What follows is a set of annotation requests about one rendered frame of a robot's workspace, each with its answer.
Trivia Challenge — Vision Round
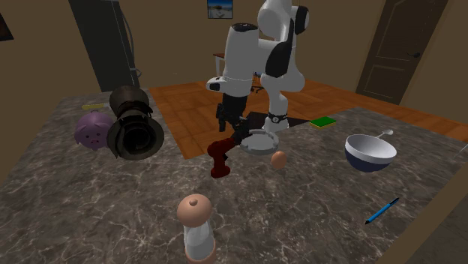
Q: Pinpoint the white round ashtray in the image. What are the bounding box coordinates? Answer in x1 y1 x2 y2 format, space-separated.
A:
239 128 281 157

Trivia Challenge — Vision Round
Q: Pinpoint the red power drill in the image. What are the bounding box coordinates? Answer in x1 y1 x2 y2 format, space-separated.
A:
206 136 238 180

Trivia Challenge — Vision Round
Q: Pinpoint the dark brown door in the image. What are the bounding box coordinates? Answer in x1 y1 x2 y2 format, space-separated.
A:
355 0 450 106

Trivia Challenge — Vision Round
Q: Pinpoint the yellow handled utensil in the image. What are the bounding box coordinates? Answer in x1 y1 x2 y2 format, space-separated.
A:
80 103 110 112

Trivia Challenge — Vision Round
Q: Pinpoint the black refrigerator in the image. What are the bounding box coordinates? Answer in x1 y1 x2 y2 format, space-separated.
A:
67 0 143 93

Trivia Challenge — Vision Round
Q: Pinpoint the white table with brown top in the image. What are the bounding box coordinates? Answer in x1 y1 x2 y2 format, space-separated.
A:
212 52 227 78

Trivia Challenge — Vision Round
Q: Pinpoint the dark wall picture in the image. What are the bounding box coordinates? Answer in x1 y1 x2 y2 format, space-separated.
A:
0 12 15 42

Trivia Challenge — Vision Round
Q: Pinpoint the purple piggy bank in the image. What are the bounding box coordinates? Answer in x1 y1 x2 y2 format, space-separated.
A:
73 110 115 152

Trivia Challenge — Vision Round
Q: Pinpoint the brown egg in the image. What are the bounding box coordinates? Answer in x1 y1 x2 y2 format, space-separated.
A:
270 150 289 170

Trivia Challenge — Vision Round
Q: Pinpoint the blue landscape wall picture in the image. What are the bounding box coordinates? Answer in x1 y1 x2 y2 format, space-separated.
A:
206 0 234 20

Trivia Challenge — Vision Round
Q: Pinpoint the blue and white bowl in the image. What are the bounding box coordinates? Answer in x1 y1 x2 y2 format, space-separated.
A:
343 133 398 173

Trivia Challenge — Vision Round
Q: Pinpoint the blue pen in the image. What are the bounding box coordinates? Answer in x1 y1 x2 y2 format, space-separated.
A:
364 196 401 226

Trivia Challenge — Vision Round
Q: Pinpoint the dark robot stand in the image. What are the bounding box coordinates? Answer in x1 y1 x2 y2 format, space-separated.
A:
244 110 311 130

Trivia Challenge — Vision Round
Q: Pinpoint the green and yellow sponge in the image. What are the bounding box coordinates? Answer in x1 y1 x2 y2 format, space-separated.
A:
308 115 338 131

